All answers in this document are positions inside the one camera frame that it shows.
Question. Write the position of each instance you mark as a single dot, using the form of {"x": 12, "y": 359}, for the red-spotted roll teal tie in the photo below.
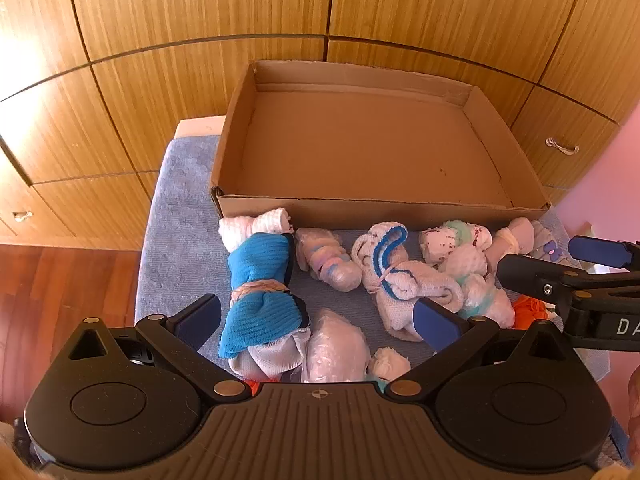
{"x": 442, "y": 242}

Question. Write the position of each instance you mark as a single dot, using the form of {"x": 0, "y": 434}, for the plain white cloth roll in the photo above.
{"x": 515, "y": 237}

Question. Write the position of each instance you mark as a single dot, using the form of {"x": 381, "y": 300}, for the blue and white sock bundle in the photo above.
{"x": 260, "y": 270}

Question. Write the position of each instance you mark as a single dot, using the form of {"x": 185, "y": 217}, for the bubble wrap roll lilac tie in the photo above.
{"x": 325, "y": 260}

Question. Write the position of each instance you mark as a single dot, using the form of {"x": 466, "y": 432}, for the white cloth purple flower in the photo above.
{"x": 547, "y": 250}

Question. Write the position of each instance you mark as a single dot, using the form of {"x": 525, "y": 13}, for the plain bubble wrap bundle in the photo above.
{"x": 332, "y": 350}

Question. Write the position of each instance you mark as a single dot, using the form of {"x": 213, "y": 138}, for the blue towel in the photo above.
{"x": 170, "y": 240}

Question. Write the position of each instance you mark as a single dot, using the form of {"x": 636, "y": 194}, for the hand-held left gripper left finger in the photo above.
{"x": 200, "y": 321}

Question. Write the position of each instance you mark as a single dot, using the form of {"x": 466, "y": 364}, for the bubble wrap roll teal ties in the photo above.
{"x": 480, "y": 295}

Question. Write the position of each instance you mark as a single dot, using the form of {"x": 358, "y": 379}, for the brown cardboard box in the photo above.
{"x": 360, "y": 150}

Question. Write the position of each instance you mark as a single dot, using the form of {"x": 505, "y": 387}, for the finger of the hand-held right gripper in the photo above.
{"x": 525, "y": 274}
{"x": 592, "y": 251}

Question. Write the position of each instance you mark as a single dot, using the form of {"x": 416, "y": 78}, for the small white cloth bundle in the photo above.
{"x": 390, "y": 362}

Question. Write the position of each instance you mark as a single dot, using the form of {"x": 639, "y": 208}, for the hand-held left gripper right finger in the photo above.
{"x": 435, "y": 327}

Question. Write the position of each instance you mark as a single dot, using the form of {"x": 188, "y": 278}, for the white knit sock roll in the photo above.
{"x": 255, "y": 227}

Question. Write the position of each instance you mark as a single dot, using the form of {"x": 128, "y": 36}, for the white sock roll pink tie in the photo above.
{"x": 395, "y": 300}

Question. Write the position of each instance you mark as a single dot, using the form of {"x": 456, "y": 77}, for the orange plastic bag bundle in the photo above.
{"x": 530, "y": 310}
{"x": 252, "y": 387}

